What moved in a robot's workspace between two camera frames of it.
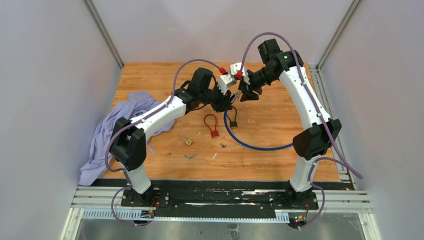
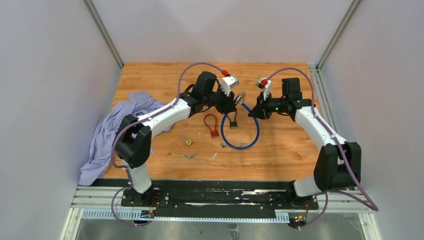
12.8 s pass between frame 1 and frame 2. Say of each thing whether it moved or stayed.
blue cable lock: moved
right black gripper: moved
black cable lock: stayed
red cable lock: stayed
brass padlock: stayed
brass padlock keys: stayed
